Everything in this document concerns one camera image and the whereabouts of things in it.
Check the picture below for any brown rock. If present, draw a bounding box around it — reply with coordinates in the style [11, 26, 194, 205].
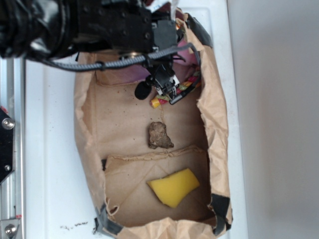
[149, 121, 174, 149]

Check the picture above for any grey braided cable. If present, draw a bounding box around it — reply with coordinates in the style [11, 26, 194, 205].
[37, 42, 202, 105]

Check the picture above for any black tape patch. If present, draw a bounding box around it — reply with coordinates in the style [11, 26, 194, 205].
[210, 194, 233, 236]

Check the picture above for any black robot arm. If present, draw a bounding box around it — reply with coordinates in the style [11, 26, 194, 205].
[0, 0, 182, 100]

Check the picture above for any pink plush toy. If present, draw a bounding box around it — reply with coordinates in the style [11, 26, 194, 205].
[121, 49, 198, 83]

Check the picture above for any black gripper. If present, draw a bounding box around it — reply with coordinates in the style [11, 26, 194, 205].
[75, 0, 179, 98]

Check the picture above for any multicolored twisted rope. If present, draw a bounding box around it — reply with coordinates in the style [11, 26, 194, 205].
[150, 21, 201, 109]

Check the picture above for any aluminium frame rail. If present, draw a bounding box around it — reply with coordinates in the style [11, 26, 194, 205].
[0, 59, 25, 239]

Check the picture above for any yellow sponge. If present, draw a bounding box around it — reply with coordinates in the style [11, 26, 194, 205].
[147, 168, 200, 208]

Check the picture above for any brown paper bag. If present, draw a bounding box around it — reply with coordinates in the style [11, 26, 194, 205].
[74, 11, 233, 239]

